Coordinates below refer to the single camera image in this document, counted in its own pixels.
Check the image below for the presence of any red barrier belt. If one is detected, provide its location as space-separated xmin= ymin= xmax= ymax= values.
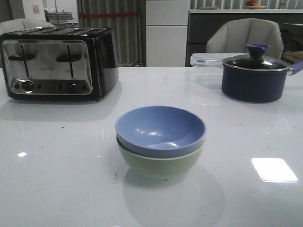
xmin=83 ymin=12 xmax=138 ymax=18

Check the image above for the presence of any beige left armchair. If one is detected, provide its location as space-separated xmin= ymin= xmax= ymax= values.
xmin=0 ymin=18 xmax=54 ymax=35

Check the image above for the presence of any brown object behind pot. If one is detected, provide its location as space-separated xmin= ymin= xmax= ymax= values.
xmin=283 ymin=51 xmax=303 ymax=63

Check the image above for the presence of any metal trolley cart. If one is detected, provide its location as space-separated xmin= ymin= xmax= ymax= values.
xmin=44 ymin=9 xmax=78 ymax=25

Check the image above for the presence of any white cabinet column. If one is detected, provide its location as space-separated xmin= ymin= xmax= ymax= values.
xmin=146 ymin=0 xmax=190 ymax=67

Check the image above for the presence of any black and chrome toaster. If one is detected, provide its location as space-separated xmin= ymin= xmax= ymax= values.
xmin=0 ymin=27 xmax=119 ymax=101

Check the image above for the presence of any clear plastic storage container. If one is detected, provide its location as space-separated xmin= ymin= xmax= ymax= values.
xmin=190 ymin=52 xmax=248 ymax=89

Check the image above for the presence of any glass pot lid blue knob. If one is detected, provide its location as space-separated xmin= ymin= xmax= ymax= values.
xmin=223 ymin=44 xmax=290 ymax=71

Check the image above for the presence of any fruit bowl on counter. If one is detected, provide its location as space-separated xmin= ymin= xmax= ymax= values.
xmin=244 ymin=0 xmax=266 ymax=9

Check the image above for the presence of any blue bowl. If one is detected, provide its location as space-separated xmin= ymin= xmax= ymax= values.
xmin=116 ymin=106 xmax=206 ymax=158

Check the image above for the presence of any green bowl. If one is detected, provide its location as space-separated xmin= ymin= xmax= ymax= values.
xmin=116 ymin=139 xmax=204 ymax=179

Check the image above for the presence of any beige armchair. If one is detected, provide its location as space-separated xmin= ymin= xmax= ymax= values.
xmin=0 ymin=18 xmax=54 ymax=35
xmin=206 ymin=18 xmax=284 ymax=59

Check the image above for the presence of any dark blue saucepan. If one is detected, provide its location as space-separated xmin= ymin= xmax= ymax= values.
xmin=221 ymin=61 xmax=303 ymax=103

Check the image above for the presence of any beige right armchair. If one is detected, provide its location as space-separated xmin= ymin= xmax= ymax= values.
xmin=206 ymin=18 xmax=284 ymax=59

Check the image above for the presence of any dark grey sideboard counter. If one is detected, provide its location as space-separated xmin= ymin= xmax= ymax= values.
xmin=185 ymin=9 xmax=303 ymax=66

